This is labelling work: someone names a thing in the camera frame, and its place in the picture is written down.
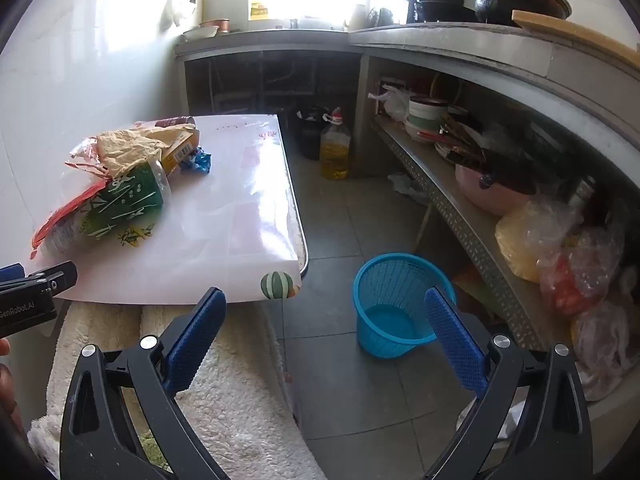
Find concrete kitchen counter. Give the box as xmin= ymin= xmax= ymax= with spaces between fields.
xmin=174 ymin=22 xmax=640 ymax=456

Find pale pink plastic bag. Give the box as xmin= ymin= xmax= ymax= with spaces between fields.
xmin=570 ymin=270 xmax=640 ymax=402

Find cooking oil bottle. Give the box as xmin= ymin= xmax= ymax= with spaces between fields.
xmin=319 ymin=107 xmax=352 ymax=181

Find green plastic bottle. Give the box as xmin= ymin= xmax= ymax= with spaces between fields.
xmin=45 ymin=160 xmax=173 ymax=256

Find pile of plates and utensils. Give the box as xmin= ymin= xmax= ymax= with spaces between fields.
xmin=434 ymin=109 xmax=531 ymax=181

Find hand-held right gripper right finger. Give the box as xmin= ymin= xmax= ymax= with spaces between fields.
xmin=422 ymin=286 xmax=593 ymax=480

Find yellow cardboard box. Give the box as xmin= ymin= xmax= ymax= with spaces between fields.
xmin=161 ymin=127 xmax=201 ymax=176

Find hanging white plastic bag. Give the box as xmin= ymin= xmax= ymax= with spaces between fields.
xmin=160 ymin=0 xmax=198 ymax=29

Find pink pot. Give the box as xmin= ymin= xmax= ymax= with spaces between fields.
xmin=454 ymin=157 xmax=536 ymax=217

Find clear red printed plastic bag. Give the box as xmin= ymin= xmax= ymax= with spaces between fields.
xmin=30 ymin=135 xmax=117 ymax=261

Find stack of white bowls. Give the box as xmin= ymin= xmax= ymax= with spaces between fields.
xmin=404 ymin=95 xmax=449 ymax=144

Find dark ceramic jar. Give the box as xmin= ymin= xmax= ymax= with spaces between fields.
xmin=295 ymin=107 xmax=326 ymax=161

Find person's left hand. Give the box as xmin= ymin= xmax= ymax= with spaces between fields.
xmin=0 ymin=338 xmax=23 ymax=436

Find white rag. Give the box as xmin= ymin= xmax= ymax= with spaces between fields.
xmin=387 ymin=172 xmax=431 ymax=206

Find perforated metal shelf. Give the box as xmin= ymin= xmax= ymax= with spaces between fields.
xmin=371 ymin=116 xmax=593 ymax=361

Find yellow plastic bag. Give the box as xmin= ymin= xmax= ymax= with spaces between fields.
xmin=495 ymin=199 xmax=576 ymax=283

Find white jug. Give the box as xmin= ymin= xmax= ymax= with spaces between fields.
xmin=345 ymin=4 xmax=369 ymax=32

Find tan paper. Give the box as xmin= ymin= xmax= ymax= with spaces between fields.
xmin=96 ymin=127 xmax=188 ymax=179

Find wooden cutting board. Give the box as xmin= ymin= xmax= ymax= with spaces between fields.
xmin=511 ymin=10 xmax=640 ymax=68

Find clear bag with red contents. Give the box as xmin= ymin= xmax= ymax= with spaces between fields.
xmin=539 ymin=232 xmax=626 ymax=316

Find blue snack wrapper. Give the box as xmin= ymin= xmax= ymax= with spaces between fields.
xmin=181 ymin=147 xmax=212 ymax=175

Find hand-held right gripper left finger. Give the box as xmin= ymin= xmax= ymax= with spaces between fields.
xmin=60 ymin=287 xmax=231 ymax=480

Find cream fleece cloth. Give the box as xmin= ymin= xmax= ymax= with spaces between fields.
xmin=27 ymin=300 xmax=326 ymax=480

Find blue plastic basket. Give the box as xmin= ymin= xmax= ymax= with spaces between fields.
xmin=353 ymin=253 xmax=457 ymax=359

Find grey drain pipes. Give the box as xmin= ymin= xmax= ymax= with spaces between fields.
xmin=210 ymin=55 xmax=321 ymax=111

